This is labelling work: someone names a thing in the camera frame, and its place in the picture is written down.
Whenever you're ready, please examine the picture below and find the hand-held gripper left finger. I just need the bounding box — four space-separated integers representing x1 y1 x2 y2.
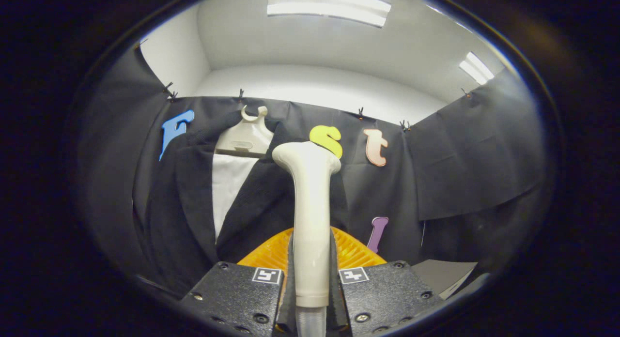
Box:
179 227 296 335

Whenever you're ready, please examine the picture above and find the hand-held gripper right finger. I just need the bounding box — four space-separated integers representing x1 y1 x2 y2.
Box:
329 227 444 335

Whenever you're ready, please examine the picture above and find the white garment steamer head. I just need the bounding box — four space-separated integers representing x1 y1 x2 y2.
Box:
271 141 342 308

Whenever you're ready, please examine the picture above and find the white shirt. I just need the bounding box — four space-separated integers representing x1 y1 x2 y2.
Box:
212 153 260 241

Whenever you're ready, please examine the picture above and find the black suit jacket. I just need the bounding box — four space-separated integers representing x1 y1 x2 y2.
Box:
133 117 349 294

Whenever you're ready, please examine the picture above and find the grey cabinet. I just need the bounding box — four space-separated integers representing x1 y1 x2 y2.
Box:
412 260 478 299

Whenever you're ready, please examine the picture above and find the beige plastic hanger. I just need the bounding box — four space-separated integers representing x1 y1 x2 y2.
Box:
215 105 274 158

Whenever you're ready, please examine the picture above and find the black backdrop cloth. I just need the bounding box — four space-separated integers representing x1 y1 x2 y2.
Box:
77 46 553 299

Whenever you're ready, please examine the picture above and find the small ceiling light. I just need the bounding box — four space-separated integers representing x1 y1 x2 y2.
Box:
459 51 495 85

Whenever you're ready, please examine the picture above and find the long ceiling light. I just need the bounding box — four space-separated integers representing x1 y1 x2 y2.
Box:
266 0 392 28

